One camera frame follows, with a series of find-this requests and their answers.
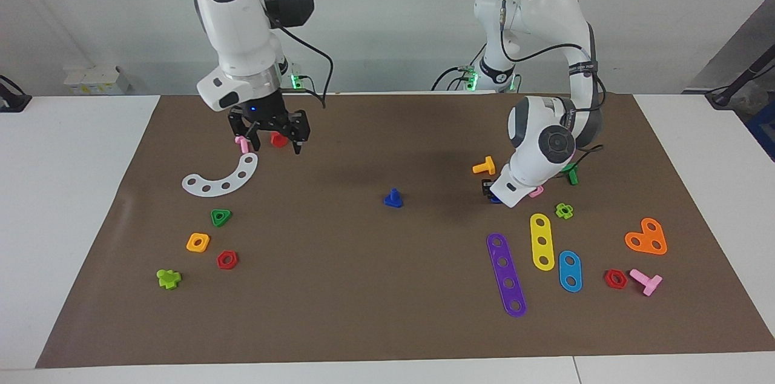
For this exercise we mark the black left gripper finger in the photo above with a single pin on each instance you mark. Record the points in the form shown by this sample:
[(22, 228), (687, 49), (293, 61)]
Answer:
[(487, 186)]

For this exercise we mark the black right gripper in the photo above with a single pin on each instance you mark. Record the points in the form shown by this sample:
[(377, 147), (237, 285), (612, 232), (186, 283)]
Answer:
[(266, 116)]

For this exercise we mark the blue square plastic nut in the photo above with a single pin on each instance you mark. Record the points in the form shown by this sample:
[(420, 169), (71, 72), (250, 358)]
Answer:
[(495, 199)]

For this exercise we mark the blue plastic screw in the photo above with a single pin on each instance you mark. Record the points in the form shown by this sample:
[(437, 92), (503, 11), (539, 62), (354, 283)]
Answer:
[(393, 200)]

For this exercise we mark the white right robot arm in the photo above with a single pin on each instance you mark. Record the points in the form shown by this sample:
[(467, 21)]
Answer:
[(233, 26)]

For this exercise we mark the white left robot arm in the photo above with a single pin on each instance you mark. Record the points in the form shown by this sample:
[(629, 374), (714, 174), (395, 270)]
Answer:
[(545, 148)]

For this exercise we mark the red plastic screw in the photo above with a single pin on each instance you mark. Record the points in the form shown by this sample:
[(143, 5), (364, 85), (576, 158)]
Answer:
[(278, 140)]

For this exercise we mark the orange plastic screw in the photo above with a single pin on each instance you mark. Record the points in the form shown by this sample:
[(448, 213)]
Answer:
[(486, 166)]

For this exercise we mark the pink plastic screw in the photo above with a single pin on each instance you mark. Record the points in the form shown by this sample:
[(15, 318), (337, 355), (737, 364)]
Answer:
[(648, 284), (242, 145)]

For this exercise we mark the pink square plastic nut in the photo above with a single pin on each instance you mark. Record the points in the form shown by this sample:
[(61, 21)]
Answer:
[(536, 192)]

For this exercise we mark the white curved perforated strip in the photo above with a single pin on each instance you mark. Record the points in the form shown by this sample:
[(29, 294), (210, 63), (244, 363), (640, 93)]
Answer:
[(234, 180)]

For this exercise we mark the yellow three-hole strip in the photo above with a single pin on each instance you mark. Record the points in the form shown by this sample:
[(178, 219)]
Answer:
[(540, 232)]

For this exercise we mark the lime cross-shaped plastic nut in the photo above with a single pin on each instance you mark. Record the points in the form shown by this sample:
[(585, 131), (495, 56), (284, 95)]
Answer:
[(172, 278), (558, 209)]

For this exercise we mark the green plastic screw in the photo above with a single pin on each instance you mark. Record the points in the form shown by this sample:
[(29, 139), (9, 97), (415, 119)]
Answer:
[(573, 177)]

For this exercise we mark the purple four-hole strip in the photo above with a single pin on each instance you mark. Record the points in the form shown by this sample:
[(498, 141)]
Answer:
[(506, 273)]

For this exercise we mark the green triangular plastic nut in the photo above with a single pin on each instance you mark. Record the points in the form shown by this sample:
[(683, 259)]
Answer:
[(227, 214)]

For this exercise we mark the blue two-hole strip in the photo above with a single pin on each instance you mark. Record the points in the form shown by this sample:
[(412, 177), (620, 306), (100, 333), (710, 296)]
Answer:
[(570, 271)]

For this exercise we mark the orange square plastic nut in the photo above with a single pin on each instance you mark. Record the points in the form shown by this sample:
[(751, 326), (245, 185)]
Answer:
[(190, 246)]

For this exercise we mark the red hexagonal plastic nut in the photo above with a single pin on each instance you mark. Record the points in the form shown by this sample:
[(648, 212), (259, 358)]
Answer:
[(221, 265), (622, 282)]

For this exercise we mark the brown table mat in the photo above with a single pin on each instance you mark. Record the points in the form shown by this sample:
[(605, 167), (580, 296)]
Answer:
[(363, 287)]

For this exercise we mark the orange three-hole angled plate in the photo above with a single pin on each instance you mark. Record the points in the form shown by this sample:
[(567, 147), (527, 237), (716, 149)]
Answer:
[(646, 238)]

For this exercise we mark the white box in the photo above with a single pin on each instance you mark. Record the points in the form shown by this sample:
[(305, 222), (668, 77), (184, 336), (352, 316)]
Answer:
[(91, 78)]

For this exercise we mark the black clamp device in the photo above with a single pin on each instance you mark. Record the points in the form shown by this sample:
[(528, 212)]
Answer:
[(12, 102)]

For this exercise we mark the blue crate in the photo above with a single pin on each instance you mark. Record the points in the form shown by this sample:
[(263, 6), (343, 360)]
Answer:
[(764, 129)]

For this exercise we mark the black stand pole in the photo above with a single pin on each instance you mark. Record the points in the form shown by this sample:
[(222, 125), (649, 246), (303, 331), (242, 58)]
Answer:
[(748, 74)]

